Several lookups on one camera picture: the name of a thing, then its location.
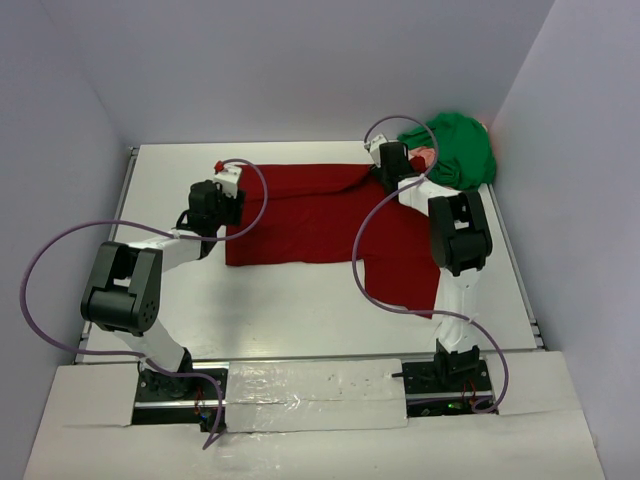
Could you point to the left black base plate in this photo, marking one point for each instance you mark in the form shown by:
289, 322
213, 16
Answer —
161, 400

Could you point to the red t-shirt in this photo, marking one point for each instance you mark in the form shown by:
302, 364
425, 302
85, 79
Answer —
312, 213

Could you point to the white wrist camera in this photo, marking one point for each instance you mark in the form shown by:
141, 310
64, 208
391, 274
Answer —
227, 176
375, 142

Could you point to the pink t-shirt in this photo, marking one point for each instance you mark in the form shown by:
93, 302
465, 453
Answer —
422, 158

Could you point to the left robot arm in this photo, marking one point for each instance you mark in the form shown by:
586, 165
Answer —
122, 295

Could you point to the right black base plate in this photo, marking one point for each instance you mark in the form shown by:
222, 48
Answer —
428, 395

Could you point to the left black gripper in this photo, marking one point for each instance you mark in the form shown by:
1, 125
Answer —
235, 207

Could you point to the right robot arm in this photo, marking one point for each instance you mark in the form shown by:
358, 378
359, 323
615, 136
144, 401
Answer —
424, 249

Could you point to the silver taped cover panel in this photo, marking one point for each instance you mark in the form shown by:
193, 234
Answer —
285, 397

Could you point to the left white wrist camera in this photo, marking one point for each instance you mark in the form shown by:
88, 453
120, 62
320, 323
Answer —
227, 176

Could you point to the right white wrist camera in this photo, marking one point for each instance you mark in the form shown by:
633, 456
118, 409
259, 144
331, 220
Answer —
375, 142

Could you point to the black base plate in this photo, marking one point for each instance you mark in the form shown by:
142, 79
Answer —
161, 400
428, 395

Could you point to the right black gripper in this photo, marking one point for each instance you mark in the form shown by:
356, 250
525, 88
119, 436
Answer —
379, 170

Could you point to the green t-shirt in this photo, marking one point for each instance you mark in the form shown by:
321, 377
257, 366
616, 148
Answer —
466, 159

